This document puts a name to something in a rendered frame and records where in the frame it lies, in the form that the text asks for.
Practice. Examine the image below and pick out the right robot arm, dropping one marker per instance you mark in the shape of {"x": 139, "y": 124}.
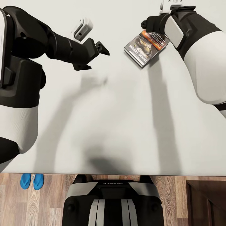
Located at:
{"x": 201, "y": 45}

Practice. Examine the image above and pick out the hardback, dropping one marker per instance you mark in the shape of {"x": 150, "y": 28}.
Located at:
{"x": 145, "y": 46}

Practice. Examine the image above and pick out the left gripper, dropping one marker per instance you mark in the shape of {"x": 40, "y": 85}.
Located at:
{"x": 82, "y": 54}

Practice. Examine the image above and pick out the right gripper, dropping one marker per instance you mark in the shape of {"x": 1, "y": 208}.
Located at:
{"x": 152, "y": 24}

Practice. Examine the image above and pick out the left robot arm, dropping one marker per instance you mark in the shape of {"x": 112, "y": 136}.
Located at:
{"x": 22, "y": 37}

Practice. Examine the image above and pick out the sandal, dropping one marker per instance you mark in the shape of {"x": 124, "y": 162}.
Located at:
{"x": 25, "y": 181}
{"x": 38, "y": 181}

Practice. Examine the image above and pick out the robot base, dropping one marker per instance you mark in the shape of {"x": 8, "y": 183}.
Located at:
{"x": 144, "y": 195}

